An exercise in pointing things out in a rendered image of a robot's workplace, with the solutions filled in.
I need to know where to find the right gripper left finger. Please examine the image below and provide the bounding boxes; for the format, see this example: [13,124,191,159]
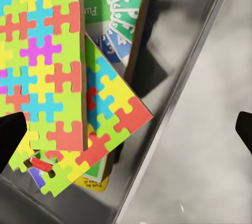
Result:
[0,111,27,174]

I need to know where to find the toy box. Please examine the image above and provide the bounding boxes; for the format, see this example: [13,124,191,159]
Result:
[0,0,225,224]

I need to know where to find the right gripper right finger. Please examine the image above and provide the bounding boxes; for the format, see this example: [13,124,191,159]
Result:
[235,111,252,154]

